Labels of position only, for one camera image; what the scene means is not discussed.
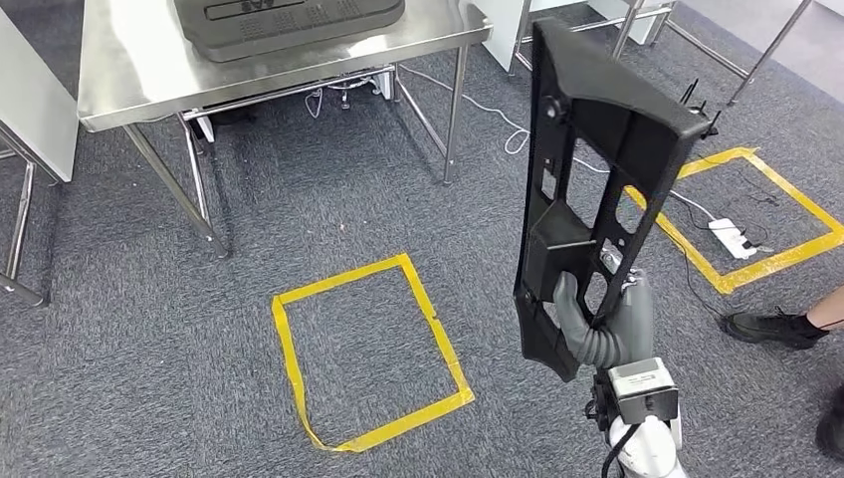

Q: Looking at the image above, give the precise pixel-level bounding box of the yellow floor tape square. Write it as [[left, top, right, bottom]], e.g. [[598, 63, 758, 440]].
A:
[[271, 253, 477, 455], [622, 145, 844, 297]]

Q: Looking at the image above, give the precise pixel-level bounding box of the tangled grey cable bundle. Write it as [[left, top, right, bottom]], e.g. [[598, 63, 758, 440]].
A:
[[302, 72, 391, 121]]

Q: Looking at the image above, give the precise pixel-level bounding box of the steel workbench table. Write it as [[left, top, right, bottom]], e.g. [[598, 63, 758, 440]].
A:
[[77, 0, 495, 260]]

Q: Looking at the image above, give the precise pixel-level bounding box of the black wifi router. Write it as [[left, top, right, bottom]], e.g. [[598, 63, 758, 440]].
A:
[[678, 77, 724, 140]]

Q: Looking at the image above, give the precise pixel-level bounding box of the black foam engine cover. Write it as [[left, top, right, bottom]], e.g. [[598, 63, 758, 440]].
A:
[[172, 0, 407, 65]]

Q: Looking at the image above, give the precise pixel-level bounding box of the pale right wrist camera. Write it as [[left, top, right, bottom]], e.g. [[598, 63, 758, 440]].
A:
[[605, 357, 681, 427]]

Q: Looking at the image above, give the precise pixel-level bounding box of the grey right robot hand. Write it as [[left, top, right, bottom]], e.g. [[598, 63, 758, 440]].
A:
[[551, 244, 656, 370]]

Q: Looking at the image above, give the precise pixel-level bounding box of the black plastic frame part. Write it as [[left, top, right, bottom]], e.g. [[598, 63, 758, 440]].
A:
[[512, 15, 714, 384]]

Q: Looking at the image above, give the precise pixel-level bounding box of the white power cable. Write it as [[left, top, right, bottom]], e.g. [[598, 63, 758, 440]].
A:
[[394, 62, 719, 224]]

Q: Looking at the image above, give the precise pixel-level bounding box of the white power strip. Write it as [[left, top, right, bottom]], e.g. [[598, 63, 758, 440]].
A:
[[707, 216, 760, 261]]

